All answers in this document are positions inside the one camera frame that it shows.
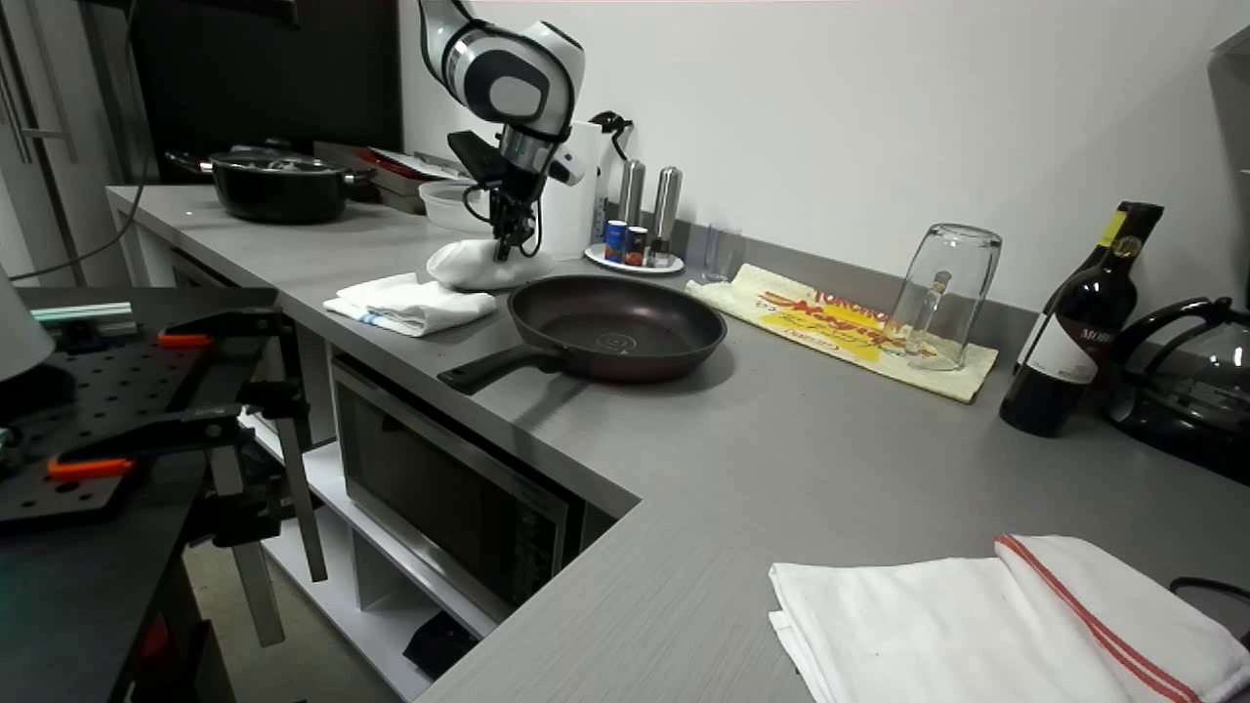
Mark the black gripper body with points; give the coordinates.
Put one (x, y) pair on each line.
(514, 171)

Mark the white dish cloth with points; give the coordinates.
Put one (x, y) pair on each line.
(455, 287)

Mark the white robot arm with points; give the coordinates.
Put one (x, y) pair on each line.
(515, 79)

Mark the black frying pan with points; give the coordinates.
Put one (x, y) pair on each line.
(599, 330)

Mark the folded white cloth red stripe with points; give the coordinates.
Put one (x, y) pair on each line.
(1048, 617)

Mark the white paper towel roll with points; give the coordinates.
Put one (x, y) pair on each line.
(567, 200)

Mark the steel salt shaker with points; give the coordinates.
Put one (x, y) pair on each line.
(630, 192)

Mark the white plate with small jars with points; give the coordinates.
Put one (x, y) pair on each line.
(627, 246)

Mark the steel pepper shaker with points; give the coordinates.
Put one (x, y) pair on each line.
(666, 207)

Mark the black cooking pot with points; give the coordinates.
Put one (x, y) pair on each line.
(278, 186)

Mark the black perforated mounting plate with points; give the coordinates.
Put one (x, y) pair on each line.
(84, 427)

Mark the upturned clear glass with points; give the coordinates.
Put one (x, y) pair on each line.
(944, 293)

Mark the dark wine bottle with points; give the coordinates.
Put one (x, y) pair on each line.
(1075, 325)

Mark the black glass coffee carafe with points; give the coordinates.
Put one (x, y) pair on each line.
(1182, 381)

